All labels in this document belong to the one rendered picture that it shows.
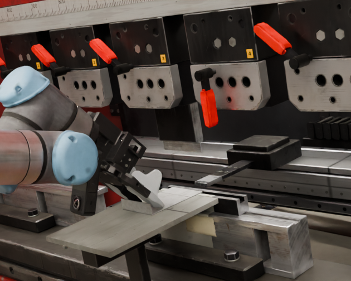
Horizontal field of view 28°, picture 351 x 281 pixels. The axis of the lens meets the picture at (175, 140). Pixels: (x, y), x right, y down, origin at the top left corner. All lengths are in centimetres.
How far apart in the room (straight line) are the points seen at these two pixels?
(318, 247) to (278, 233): 238
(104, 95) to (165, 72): 19
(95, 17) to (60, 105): 30
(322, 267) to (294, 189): 29
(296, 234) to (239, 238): 12
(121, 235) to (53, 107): 25
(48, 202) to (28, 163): 79
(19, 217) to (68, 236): 52
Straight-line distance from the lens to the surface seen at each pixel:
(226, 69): 115
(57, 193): 167
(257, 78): 111
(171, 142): 136
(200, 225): 133
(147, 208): 126
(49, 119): 112
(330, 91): 104
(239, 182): 160
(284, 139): 151
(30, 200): 179
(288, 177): 150
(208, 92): 115
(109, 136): 121
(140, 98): 132
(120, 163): 122
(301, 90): 107
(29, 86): 110
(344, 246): 356
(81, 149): 97
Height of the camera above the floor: 140
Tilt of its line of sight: 13 degrees down
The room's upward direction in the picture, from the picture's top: 10 degrees counter-clockwise
